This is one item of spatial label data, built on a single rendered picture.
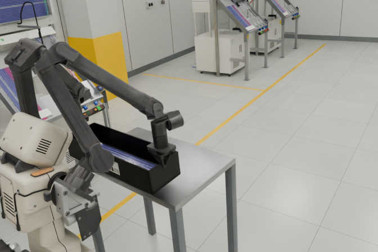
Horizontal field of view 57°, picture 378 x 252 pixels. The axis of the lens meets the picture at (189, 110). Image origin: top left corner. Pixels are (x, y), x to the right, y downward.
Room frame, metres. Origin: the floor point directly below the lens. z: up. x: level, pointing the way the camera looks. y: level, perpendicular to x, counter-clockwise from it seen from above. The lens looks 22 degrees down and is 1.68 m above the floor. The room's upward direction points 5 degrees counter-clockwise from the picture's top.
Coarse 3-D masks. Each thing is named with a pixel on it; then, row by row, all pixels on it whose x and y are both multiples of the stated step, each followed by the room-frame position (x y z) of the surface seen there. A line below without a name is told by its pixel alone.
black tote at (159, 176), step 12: (96, 132) 1.64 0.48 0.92; (108, 132) 1.57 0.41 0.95; (120, 132) 1.50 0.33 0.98; (72, 144) 1.48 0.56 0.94; (108, 144) 1.58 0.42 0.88; (120, 144) 1.51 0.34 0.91; (132, 144) 1.45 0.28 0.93; (144, 144) 1.40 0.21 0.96; (72, 156) 1.51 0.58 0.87; (144, 156) 1.41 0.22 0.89; (120, 168) 1.26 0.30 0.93; (132, 168) 1.20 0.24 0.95; (144, 168) 1.17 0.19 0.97; (156, 168) 1.17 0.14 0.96; (168, 168) 1.22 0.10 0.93; (132, 180) 1.22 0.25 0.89; (144, 180) 1.17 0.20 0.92; (156, 180) 1.17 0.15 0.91; (168, 180) 1.22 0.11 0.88
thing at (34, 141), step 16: (16, 128) 1.11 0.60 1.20; (32, 128) 1.07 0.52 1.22; (48, 128) 1.07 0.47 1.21; (0, 144) 1.12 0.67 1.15; (16, 144) 1.06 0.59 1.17; (32, 144) 1.03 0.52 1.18; (48, 144) 1.07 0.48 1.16; (64, 144) 1.11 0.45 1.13; (32, 160) 1.02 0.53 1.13; (48, 160) 1.05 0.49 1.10
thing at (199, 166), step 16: (176, 144) 1.67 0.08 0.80; (192, 144) 1.66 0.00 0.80; (192, 160) 1.49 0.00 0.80; (208, 160) 1.48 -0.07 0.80; (224, 160) 1.46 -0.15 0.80; (112, 176) 1.40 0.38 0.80; (192, 176) 1.35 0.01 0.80; (208, 176) 1.34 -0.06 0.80; (144, 192) 1.26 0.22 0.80; (160, 192) 1.25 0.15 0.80; (176, 192) 1.24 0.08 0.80; (192, 192) 1.23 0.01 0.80; (176, 208) 1.15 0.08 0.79; (176, 224) 1.15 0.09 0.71; (96, 240) 1.58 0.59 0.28; (176, 240) 1.15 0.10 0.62
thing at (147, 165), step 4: (104, 144) 1.52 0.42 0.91; (104, 148) 1.48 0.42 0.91; (108, 148) 1.47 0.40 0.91; (112, 148) 1.47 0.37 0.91; (112, 152) 1.43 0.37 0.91; (116, 152) 1.43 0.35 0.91; (120, 152) 1.42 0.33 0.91; (124, 152) 1.42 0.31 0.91; (116, 156) 1.39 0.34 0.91; (120, 156) 1.39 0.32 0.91; (124, 156) 1.39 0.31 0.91; (128, 156) 1.38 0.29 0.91; (132, 156) 1.38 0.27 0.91; (128, 160) 1.35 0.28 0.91; (132, 160) 1.34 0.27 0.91; (136, 160) 1.34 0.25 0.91; (140, 160) 1.34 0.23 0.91; (144, 160) 1.33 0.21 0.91; (136, 164) 1.31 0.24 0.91; (140, 164) 1.31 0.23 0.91; (144, 164) 1.30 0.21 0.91; (148, 164) 1.30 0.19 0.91; (152, 164) 1.30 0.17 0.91; (148, 168) 1.27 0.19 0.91
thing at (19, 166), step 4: (4, 152) 1.09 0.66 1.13; (4, 156) 1.09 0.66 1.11; (8, 156) 1.08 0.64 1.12; (12, 156) 1.07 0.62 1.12; (4, 160) 1.09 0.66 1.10; (8, 160) 1.07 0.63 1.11; (12, 160) 1.05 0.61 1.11; (16, 160) 1.04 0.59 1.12; (20, 160) 1.03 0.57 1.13; (12, 164) 1.05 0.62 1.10; (16, 164) 1.02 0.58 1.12; (20, 164) 1.02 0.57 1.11; (24, 164) 1.03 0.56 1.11; (28, 164) 1.04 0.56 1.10; (16, 168) 1.01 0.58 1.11; (20, 168) 1.02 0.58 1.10; (24, 168) 1.03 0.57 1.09; (28, 168) 1.04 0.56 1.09; (16, 172) 1.01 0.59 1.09; (20, 172) 1.02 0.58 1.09
